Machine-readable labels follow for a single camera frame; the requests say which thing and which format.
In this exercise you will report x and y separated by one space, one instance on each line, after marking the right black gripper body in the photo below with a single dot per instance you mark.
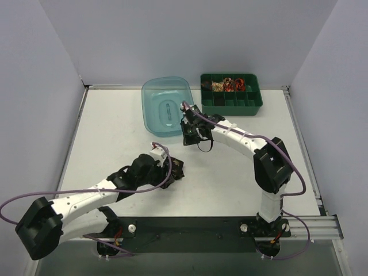
189 135

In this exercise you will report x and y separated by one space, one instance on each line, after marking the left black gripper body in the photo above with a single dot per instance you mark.
175 169

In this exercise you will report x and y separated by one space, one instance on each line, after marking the black gold patterned tie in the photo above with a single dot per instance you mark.
176 172

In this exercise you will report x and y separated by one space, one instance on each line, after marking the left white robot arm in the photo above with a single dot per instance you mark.
43 226

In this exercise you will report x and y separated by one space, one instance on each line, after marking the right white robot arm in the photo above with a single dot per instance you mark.
271 170

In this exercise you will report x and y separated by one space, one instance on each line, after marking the dark rolled tie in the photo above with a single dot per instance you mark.
206 85

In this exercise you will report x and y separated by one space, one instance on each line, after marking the teal plastic tub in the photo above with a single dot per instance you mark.
160 100

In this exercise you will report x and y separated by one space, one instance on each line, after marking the beige patterned rolled tie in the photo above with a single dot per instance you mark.
217 86

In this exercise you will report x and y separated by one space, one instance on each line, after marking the red black patterned rolled tie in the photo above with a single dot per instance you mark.
228 84

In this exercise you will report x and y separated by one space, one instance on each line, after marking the green compartment organizer box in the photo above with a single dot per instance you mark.
237 103

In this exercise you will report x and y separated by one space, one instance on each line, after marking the orange black rolled tie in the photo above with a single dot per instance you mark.
240 84

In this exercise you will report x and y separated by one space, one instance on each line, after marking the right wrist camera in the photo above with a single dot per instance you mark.
190 112

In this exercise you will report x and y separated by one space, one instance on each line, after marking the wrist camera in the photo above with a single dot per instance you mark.
158 154
190 112

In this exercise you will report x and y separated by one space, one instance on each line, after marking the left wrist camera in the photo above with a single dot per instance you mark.
158 154

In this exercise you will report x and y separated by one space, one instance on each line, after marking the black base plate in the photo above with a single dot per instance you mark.
200 245

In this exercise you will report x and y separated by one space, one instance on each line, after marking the aluminium rail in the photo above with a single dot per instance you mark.
316 227

